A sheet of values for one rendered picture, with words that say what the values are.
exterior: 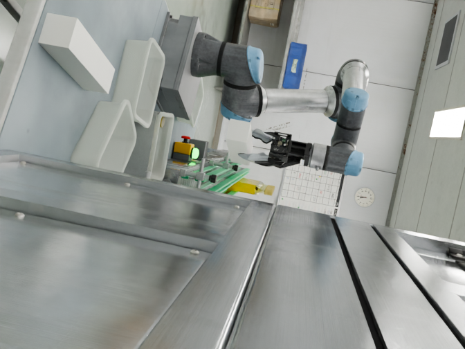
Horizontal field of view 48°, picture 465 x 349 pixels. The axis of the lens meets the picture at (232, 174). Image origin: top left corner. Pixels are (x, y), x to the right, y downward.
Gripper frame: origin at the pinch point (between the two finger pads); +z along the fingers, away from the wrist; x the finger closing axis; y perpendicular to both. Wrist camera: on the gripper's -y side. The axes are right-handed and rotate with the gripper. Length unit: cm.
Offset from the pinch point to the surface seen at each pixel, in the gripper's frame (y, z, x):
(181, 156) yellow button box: -53, 30, -6
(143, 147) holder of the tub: 4.7, 28.8, 8.2
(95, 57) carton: 55, 28, 5
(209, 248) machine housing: 100, -10, 42
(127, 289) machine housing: 115, -7, 47
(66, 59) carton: 61, 31, 8
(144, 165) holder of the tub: 3.0, 27.5, 13.1
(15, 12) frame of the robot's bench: -7, 90, -34
